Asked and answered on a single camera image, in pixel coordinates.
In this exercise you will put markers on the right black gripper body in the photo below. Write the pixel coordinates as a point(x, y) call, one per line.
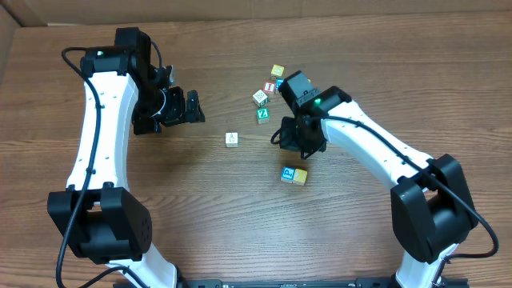
point(291, 136)

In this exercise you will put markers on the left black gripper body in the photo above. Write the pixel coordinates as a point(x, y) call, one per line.
point(184, 106)

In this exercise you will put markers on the blue letter P block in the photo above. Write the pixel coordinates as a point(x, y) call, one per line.
point(287, 174)

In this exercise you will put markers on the yellow block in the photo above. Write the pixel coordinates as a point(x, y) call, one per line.
point(276, 71)
point(299, 177)

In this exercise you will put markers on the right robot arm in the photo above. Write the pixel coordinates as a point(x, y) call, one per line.
point(432, 209)

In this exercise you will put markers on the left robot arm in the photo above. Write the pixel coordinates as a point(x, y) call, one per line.
point(98, 217)

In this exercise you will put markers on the green letter Z block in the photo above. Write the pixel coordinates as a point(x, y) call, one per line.
point(263, 115)

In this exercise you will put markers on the white letter A block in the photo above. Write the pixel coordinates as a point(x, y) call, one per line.
point(231, 139)

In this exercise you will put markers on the white patterned block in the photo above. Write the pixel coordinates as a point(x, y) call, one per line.
point(260, 98)

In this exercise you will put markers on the red letter I block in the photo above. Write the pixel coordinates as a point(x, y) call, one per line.
point(269, 87)

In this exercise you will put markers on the yellow block top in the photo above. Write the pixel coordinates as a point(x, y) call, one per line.
point(276, 71)

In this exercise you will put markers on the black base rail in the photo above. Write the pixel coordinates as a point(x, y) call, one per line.
point(357, 283)

